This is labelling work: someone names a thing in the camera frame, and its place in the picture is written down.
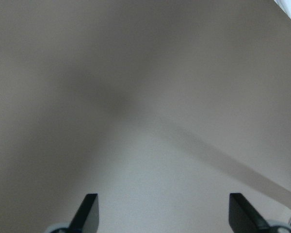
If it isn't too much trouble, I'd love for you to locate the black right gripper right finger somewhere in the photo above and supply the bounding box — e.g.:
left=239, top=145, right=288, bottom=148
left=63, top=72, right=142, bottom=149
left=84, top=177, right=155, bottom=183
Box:
left=229, top=193, right=269, bottom=233

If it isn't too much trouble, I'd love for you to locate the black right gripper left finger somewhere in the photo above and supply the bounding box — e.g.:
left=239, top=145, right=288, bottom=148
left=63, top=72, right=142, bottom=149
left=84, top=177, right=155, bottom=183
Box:
left=68, top=194, right=98, bottom=233

